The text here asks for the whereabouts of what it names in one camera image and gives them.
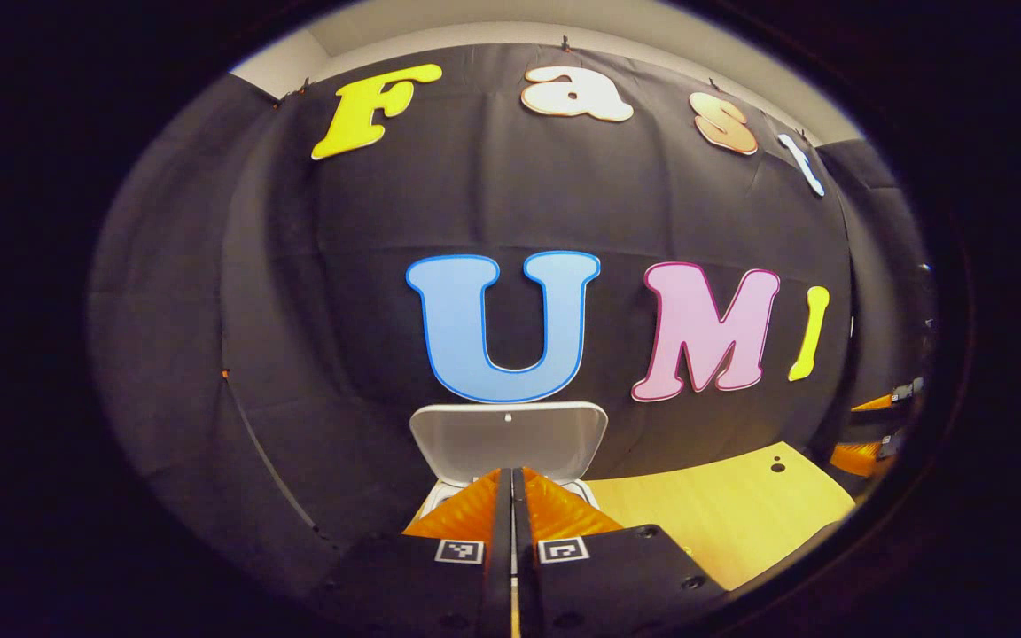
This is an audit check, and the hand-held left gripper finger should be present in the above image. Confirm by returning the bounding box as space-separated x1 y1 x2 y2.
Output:
307 468 514 638
513 468 729 638

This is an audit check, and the white desktop garbage bin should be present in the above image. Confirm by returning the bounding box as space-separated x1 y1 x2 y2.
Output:
409 401 610 524

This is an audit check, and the black backdrop cloth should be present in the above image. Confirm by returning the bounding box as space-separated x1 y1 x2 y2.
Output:
90 43 932 586

